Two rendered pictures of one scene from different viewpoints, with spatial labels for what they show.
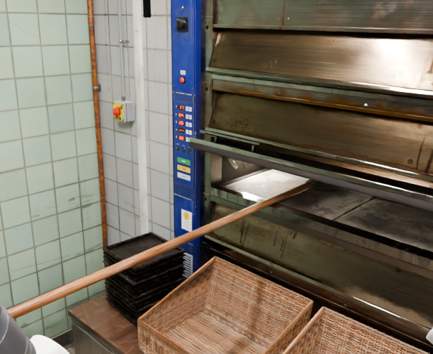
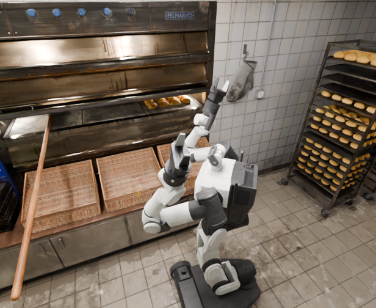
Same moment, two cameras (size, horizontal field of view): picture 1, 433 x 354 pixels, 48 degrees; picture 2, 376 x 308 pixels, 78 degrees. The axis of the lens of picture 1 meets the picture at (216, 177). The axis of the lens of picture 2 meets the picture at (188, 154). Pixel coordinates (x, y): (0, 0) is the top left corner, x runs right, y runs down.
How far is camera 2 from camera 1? 0.86 m
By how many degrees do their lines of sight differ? 59
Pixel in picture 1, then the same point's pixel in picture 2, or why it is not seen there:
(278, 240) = (60, 145)
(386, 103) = (91, 67)
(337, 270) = (95, 142)
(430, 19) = (96, 29)
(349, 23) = (57, 33)
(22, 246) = not seen: outside the picture
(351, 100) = (74, 69)
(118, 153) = not seen: outside the picture
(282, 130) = (40, 93)
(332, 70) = (59, 57)
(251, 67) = (2, 64)
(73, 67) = not seen: outside the picture
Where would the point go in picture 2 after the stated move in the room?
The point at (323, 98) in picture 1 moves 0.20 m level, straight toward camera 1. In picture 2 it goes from (58, 71) to (73, 76)
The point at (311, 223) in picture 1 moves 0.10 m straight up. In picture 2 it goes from (75, 129) to (72, 119)
